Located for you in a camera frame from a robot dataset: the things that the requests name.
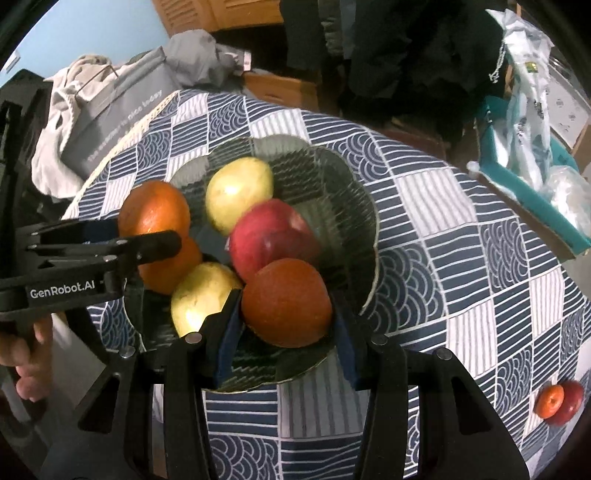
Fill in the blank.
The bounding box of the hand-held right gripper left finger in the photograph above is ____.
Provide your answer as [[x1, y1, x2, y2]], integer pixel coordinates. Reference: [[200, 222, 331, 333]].
[[34, 288, 245, 480]]

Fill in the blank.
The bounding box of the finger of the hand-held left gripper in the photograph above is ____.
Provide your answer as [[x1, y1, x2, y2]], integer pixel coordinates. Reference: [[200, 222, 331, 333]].
[[28, 230, 182, 296], [30, 218, 122, 244]]

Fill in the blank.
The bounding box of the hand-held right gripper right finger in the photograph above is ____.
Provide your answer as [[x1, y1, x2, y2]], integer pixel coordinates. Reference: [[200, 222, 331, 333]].
[[330, 295, 529, 480]]

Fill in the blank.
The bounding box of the orange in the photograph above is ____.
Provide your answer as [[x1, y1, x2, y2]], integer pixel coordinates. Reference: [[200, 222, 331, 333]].
[[117, 180, 191, 245], [136, 235, 204, 295], [240, 258, 334, 348]]

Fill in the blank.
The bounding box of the clear glass bowl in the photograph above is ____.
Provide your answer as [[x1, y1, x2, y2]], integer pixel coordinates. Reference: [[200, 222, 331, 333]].
[[122, 134, 380, 394]]

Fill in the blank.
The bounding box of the person's left hand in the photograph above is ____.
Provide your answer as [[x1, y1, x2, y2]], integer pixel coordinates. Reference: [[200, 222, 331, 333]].
[[0, 316, 54, 402]]

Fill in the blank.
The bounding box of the grey fabric bag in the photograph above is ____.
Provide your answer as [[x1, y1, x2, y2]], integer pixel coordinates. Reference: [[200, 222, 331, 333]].
[[60, 46, 178, 181]]

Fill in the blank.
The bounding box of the white cloth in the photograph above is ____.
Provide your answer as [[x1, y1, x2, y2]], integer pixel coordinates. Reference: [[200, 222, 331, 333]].
[[32, 54, 134, 181]]

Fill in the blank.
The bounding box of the blue white patterned tablecloth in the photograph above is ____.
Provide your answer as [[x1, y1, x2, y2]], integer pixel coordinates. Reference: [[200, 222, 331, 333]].
[[60, 90, 591, 480]]

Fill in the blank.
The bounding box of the grey garment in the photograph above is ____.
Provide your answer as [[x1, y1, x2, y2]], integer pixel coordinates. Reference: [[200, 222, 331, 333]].
[[164, 30, 252, 88]]

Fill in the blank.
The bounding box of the small orange-red plum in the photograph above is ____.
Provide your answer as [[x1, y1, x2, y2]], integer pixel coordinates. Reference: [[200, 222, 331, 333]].
[[534, 384, 565, 420]]

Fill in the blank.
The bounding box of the small red apple on table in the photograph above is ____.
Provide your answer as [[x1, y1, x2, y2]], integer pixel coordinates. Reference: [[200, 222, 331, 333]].
[[551, 380, 585, 426]]

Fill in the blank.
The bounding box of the teal box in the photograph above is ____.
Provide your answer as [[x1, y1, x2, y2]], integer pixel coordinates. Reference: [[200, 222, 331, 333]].
[[466, 99, 589, 259]]

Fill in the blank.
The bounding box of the wooden cabinet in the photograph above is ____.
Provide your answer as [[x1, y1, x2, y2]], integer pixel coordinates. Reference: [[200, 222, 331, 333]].
[[150, 0, 284, 38]]

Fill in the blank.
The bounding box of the clear plastic bag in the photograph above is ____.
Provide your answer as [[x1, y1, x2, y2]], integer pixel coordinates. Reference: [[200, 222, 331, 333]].
[[545, 166, 591, 232]]

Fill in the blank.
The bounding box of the dark hanging clothing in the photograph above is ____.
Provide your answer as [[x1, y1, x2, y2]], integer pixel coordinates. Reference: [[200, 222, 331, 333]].
[[279, 0, 504, 134]]

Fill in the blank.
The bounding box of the patterned white plastic bag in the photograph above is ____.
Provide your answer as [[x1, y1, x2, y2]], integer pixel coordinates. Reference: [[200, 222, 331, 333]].
[[489, 9, 555, 185]]

